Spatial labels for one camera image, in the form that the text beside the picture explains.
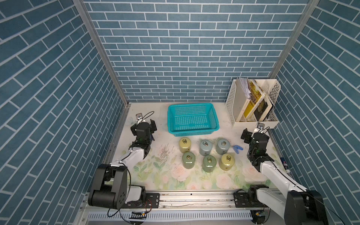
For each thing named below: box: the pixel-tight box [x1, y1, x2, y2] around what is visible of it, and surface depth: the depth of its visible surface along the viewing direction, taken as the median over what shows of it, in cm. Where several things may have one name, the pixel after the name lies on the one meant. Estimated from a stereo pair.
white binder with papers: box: [232, 77, 252, 123], surface depth 93 cm
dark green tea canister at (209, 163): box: [202, 154, 217, 173], surface depth 82 cm
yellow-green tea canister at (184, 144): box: [178, 136, 192, 154], surface depth 89 cm
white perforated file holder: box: [225, 78, 282, 129], surface depth 101 cm
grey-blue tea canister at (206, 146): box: [199, 139, 213, 157], surface depth 88 cm
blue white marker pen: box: [279, 157, 291, 174], surface depth 91 cm
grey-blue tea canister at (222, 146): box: [215, 138, 231, 156], surface depth 89 cm
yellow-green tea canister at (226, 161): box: [218, 153, 236, 172], surface depth 82 cm
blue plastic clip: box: [232, 144, 244, 155], surface depth 95 cm
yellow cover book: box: [243, 79, 266, 120], surface depth 98 cm
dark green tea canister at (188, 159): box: [181, 151, 196, 170], surface depth 82 cm
